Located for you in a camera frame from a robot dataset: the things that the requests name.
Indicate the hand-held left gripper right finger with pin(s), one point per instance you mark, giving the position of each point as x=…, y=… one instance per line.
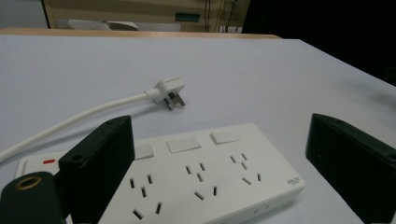
x=351, y=161

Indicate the white power strip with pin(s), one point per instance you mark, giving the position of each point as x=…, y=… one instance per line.
x=199, y=174

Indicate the wooden cabinet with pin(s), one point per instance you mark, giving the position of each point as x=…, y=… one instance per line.
x=146, y=14

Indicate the white three-pin plug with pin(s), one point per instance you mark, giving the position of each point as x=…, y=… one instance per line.
x=168, y=90

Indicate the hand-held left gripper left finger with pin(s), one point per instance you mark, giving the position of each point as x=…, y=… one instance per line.
x=96, y=168

